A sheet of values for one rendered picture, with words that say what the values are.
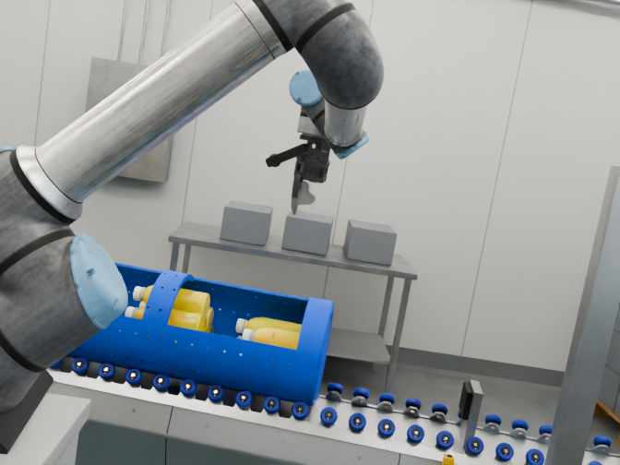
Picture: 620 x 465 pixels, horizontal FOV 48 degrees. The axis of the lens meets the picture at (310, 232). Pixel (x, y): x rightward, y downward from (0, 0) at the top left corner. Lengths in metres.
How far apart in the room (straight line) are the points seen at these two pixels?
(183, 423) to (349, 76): 1.10
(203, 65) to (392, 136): 4.20
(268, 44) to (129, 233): 4.36
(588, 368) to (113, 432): 1.19
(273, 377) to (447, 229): 3.75
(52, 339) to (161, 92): 0.43
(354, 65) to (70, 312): 0.59
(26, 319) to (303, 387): 0.84
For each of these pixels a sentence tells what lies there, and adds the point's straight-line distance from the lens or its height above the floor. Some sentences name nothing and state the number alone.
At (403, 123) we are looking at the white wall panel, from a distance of 5.29.
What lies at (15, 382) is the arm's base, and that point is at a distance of 1.22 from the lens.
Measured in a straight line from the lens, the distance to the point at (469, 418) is 1.90.
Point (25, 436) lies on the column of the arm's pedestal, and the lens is 1.28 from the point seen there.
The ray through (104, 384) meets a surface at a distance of 1.96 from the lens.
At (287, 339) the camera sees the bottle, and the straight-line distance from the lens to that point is 1.82.
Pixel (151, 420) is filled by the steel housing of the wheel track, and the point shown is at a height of 0.87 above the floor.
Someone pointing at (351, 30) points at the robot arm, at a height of 1.83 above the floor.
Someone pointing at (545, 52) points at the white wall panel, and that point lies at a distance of 5.58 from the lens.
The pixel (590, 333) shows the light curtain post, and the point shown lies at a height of 1.36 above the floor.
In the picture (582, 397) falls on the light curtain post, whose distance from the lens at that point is 1.59.
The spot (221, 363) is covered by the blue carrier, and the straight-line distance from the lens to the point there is 1.81.
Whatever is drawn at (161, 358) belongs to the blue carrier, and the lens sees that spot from 1.86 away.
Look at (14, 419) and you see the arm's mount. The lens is 1.29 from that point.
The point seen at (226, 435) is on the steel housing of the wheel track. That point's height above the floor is 0.87.
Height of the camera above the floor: 1.66
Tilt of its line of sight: 8 degrees down
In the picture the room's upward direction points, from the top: 9 degrees clockwise
